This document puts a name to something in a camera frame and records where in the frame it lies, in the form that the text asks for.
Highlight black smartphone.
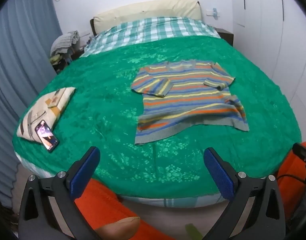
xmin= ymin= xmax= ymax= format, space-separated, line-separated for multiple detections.
xmin=34 ymin=119 xmax=59 ymax=153

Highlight pale green object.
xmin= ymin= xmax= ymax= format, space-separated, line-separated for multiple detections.
xmin=185 ymin=224 xmax=203 ymax=240

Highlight pile of striped clothes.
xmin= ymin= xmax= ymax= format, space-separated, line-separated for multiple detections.
xmin=50 ymin=31 xmax=80 ymax=55

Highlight orange pants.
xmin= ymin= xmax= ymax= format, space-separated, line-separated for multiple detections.
xmin=74 ymin=142 xmax=306 ymax=240

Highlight eyeglasses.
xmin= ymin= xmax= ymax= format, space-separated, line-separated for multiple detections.
xmin=29 ymin=110 xmax=52 ymax=121

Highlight cluttered bedside table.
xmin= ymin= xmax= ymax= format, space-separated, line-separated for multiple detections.
xmin=50 ymin=47 xmax=86 ymax=74

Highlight green checkered bedsheet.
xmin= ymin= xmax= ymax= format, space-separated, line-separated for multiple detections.
xmin=80 ymin=17 xmax=221 ymax=57

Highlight grey-blue curtain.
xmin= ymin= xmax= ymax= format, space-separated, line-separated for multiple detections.
xmin=0 ymin=0 xmax=63 ymax=205

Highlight gold smartphone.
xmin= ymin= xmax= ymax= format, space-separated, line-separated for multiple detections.
xmin=47 ymin=90 xmax=68 ymax=108

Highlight black cable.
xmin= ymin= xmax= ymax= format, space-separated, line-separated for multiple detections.
xmin=277 ymin=174 xmax=306 ymax=188

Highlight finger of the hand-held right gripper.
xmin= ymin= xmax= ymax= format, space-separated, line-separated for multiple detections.
xmin=292 ymin=142 xmax=306 ymax=162

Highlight white wardrobe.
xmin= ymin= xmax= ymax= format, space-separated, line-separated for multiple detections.
xmin=229 ymin=0 xmax=306 ymax=130

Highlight wall socket with plug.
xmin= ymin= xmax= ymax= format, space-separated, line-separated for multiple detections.
xmin=207 ymin=7 xmax=221 ymax=19

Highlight person's bare foot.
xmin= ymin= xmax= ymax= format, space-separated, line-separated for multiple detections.
xmin=95 ymin=216 xmax=141 ymax=240

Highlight beige patterned pillow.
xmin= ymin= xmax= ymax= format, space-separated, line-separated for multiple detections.
xmin=16 ymin=87 xmax=76 ymax=143

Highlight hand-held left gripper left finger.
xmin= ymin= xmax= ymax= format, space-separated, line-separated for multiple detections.
xmin=18 ymin=146 xmax=101 ymax=240

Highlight striped knit sweater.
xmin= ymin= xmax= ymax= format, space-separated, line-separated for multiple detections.
xmin=131 ymin=60 xmax=250 ymax=145

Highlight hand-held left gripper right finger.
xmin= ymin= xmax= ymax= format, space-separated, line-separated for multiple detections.
xmin=203 ymin=147 xmax=286 ymax=240

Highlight dark wooden nightstand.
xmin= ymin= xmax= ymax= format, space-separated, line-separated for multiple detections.
xmin=215 ymin=27 xmax=234 ymax=47

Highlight green floral blanket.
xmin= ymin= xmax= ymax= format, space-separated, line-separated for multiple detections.
xmin=12 ymin=35 xmax=302 ymax=197

